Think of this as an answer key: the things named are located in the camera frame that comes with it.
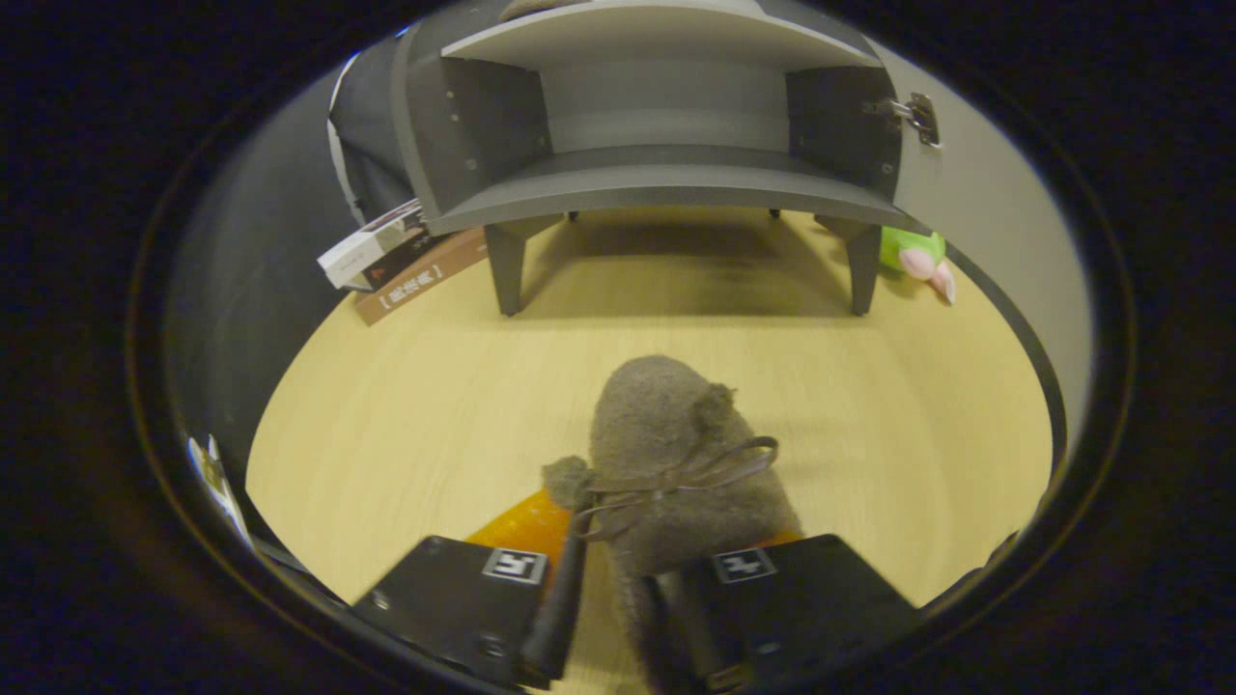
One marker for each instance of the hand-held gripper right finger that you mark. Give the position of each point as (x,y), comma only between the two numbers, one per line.
(811,598)

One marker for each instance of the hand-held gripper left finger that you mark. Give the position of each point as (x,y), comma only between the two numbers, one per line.
(560,608)

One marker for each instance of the brown fuzzy shoe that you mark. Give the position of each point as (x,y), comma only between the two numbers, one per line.
(657,425)

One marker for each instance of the grey shoe cabinet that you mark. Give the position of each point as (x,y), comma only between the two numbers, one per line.
(666,183)

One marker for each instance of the brown book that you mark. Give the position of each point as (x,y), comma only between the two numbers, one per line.
(415,285)

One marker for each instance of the green pink plush toy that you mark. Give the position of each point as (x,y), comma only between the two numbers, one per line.
(908,253)

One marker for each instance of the white gadget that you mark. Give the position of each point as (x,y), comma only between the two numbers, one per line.
(217,487)

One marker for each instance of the black book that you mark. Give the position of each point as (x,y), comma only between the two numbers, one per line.
(406,259)

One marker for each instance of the black backdrop cloth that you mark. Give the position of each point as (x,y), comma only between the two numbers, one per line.
(251,270)

